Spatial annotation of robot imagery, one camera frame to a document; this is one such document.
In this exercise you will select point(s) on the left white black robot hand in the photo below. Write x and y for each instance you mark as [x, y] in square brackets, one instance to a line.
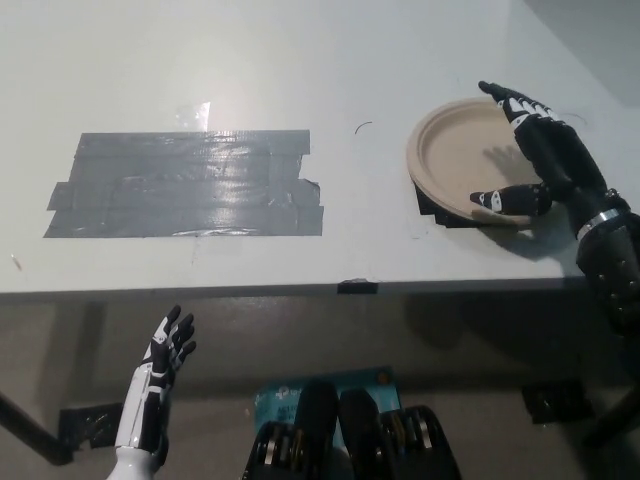
[160, 365]

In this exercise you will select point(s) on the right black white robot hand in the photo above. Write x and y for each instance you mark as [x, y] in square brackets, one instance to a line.
[555, 155]

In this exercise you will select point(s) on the beige paper plate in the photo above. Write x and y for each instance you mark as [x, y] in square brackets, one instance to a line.
[450, 150]

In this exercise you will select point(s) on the black robot body blocks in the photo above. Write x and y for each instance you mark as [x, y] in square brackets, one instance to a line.
[360, 435]

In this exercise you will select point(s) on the black floor tape patch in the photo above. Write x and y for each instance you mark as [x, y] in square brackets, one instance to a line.
[90, 425]
[557, 402]

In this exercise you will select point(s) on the teal cardboard box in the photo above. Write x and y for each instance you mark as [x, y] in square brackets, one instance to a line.
[280, 397]

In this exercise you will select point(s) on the black table leg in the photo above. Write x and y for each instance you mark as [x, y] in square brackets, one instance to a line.
[35, 432]

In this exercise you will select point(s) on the grey duct tape patch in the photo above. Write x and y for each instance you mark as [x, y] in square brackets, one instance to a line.
[190, 187]

